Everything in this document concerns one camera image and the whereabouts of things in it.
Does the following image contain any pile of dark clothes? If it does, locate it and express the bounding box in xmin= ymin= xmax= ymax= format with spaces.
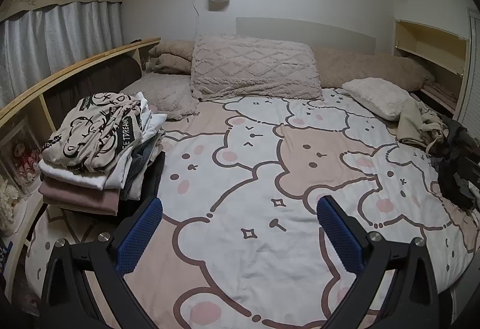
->
xmin=429 ymin=115 xmax=480 ymax=210

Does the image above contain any small textured beige pillow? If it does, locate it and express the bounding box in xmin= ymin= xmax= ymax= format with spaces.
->
xmin=122 ymin=72 xmax=200 ymax=122

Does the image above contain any bear printed bedsheet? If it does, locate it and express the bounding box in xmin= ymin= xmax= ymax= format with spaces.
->
xmin=26 ymin=87 xmax=480 ymax=329

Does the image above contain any clear box with dolls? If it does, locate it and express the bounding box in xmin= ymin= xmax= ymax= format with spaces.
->
xmin=0 ymin=118 xmax=43 ymax=196

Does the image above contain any folded beige plush blanket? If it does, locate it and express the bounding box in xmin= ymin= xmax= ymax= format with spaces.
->
xmin=149 ymin=39 xmax=196 ymax=75

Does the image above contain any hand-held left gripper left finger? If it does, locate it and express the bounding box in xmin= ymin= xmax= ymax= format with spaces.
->
xmin=39 ymin=197 xmax=166 ymax=329

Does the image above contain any white fluffy cushion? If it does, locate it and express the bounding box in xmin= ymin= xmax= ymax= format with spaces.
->
xmin=342 ymin=77 xmax=410 ymax=122

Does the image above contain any white curtain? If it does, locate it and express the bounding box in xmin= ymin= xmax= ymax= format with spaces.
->
xmin=0 ymin=1 xmax=125 ymax=110

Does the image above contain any stack of clothes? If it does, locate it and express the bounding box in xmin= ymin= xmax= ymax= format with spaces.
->
xmin=38 ymin=91 xmax=167 ymax=215

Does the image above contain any wooden bedside shelf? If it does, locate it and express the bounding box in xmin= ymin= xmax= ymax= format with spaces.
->
xmin=0 ymin=37 xmax=162 ymax=279

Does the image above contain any white cable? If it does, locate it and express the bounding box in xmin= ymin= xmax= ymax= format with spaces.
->
xmin=192 ymin=0 xmax=211 ymax=42

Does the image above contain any wooden wall cabinet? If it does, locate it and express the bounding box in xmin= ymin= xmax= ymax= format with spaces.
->
xmin=393 ymin=19 xmax=470 ymax=116

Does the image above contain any white fluffy decoration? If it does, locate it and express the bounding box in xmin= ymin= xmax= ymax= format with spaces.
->
xmin=0 ymin=177 xmax=21 ymax=237

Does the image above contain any large textured beige pillow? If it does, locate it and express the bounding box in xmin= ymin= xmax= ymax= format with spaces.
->
xmin=189 ymin=34 xmax=324 ymax=102

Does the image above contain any long brown plush bolster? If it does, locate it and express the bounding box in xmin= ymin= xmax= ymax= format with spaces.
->
xmin=310 ymin=47 xmax=434 ymax=89

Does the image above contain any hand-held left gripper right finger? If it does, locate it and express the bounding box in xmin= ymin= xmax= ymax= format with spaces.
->
xmin=316 ymin=196 xmax=442 ymax=329

